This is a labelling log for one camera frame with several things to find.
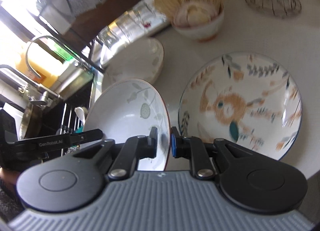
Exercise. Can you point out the black dish drying rack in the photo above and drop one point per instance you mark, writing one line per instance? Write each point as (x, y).
(44, 110)

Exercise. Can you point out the bowl with garlic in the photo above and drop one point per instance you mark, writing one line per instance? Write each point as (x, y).
(199, 21)

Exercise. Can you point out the chrome sink faucet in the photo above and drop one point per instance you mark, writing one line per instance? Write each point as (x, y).
(45, 70)

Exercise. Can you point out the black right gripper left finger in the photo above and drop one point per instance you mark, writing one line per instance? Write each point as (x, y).
(119, 161)

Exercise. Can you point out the white leaf pattern bowl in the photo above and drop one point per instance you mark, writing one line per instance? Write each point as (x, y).
(142, 59)

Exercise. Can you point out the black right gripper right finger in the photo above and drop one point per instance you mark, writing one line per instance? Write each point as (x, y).
(206, 160)

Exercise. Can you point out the person left hand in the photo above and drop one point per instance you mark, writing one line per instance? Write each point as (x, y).
(9, 178)

